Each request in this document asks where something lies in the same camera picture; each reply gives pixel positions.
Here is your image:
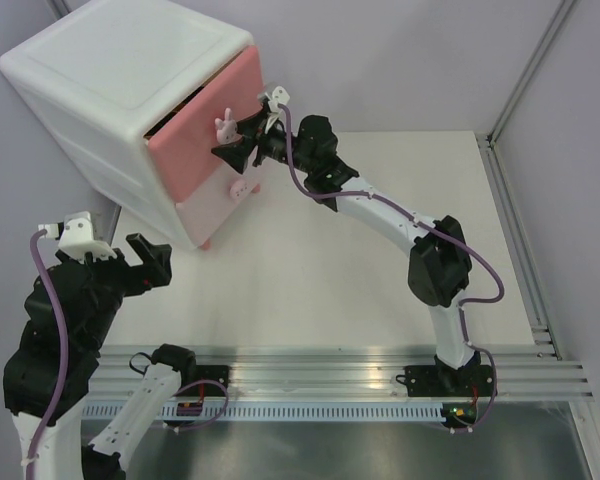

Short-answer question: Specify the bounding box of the dark pink drawer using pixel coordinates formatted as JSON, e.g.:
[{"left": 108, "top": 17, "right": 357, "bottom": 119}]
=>
[{"left": 148, "top": 46, "right": 264, "bottom": 203}]

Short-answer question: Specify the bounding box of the white plastic shoe cabinet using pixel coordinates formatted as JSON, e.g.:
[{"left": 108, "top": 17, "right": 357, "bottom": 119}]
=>
[{"left": 0, "top": 1, "right": 258, "bottom": 248}]

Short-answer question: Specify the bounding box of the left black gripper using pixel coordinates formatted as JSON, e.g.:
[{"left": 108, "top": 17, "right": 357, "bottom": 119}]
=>
[{"left": 59, "top": 230, "right": 173, "bottom": 348}]

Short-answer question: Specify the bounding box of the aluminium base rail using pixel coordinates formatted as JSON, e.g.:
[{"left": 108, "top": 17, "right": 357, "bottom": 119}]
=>
[{"left": 87, "top": 342, "right": 594, "bottom": 404}]

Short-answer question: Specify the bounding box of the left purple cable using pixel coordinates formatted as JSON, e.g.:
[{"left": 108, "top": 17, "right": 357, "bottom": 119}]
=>
[{"left": 22, "top": 229, "right": 69, "bottom": 480}]

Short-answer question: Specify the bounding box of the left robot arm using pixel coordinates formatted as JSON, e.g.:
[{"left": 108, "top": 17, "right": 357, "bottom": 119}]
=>
[{"left": 3, "top": 229, "right": 198, "bottom": 479}]

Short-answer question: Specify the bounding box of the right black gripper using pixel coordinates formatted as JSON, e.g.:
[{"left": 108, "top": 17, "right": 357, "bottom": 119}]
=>
[{"left": 209, "top": 109, "right": 313, "bottom": 177}]

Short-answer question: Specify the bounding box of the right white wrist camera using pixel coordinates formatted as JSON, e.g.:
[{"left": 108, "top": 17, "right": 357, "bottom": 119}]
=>
[{"left": 258, "top": 83, "right": 290, "bottom": 133}]

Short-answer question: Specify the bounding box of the white slotted cable duct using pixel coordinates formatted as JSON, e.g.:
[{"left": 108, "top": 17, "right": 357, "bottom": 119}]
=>
[{"left": 87, "top": 403, "right": 454, "bottom": 422}]

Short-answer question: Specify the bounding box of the aluminium corner frame post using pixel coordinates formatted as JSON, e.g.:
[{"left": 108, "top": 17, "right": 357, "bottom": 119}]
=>
[{"left": 484, "top": 0, "right": 581, "bottom": 146}]

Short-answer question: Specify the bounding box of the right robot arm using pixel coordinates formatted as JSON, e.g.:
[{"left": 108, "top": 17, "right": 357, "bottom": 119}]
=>
[{"left": 212, "top": 109, "right": 480, "bottom": 395}]

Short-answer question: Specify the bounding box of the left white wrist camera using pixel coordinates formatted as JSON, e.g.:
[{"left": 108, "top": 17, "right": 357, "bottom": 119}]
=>
[{"left": 38, "top": 211, "right": 117, "bottom": 264}]

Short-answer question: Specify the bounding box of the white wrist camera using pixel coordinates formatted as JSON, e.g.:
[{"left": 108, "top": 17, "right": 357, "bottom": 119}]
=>
[
  {"left": 258, "top": 83, "right": 290, "bottom": 133},
  {"left": 38, "top": 211, "right": 117, "bottom": 264}
]

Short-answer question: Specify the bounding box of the light pink drawer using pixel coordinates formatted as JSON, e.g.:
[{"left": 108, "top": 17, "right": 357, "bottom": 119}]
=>
[{"left": 175, "top": 167, "right": 261, "bottom": 249}]

